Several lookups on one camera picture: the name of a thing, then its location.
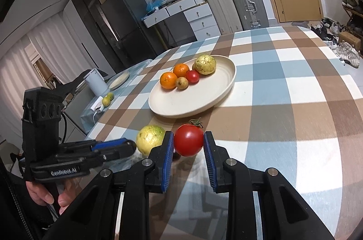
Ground red tomato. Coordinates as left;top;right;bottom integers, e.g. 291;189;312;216
174;118;205;157
186;70;200;84

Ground white cylindrical container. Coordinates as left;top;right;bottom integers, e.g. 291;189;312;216
84;68;107;96

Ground person's left hand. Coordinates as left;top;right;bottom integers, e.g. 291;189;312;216
25;180;81;215

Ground small cream plate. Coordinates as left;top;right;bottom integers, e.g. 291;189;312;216
109;71;130;89

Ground white curtain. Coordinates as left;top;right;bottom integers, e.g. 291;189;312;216
0;33;86;150

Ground small brown fruit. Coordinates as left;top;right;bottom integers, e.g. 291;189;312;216
175;77;189;90

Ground light blue checkered cloth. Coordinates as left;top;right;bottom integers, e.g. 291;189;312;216
81;59;154;133

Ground dark grey fridge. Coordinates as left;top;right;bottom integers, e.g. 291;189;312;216
101;0;159;74

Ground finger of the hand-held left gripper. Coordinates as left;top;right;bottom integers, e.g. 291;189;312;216
59;139;129;155
58;142;137;169

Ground pile of sneakers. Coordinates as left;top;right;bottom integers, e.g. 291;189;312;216
308;17;361;68

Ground person's black jacket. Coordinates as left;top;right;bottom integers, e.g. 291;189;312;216
0;155;57;240

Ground large orange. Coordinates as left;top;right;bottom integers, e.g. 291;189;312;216
159;72;178;90

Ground small cardboard box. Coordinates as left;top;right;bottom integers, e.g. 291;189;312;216
339;31;362;50

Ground white power adapter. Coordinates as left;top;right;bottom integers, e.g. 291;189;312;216
91;97;104;113

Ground small orange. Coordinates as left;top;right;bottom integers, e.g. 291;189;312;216
173;63;190;78

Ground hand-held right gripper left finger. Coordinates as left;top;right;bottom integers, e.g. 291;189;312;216
42;131;175;240

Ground yellow guava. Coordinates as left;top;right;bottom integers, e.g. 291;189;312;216
194;54;216;75

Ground white drawer desk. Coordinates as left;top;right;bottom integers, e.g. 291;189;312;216
142;0;220;39

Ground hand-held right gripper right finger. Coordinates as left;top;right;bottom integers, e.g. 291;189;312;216
203;131;336;240

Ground blue plastic bag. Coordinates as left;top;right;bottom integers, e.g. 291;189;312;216
145;0;165;14

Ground green guava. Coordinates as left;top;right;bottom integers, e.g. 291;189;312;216
136;125;165;157

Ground dark brown wardrobe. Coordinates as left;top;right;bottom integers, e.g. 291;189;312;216
71;0;120;73

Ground large cream plate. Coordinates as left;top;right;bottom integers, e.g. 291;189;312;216
148;55;237;118

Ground silver suitcase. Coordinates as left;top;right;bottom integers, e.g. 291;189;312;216
228;0;269;31

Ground beige suitcase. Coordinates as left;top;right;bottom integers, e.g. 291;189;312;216
202;0;243;35

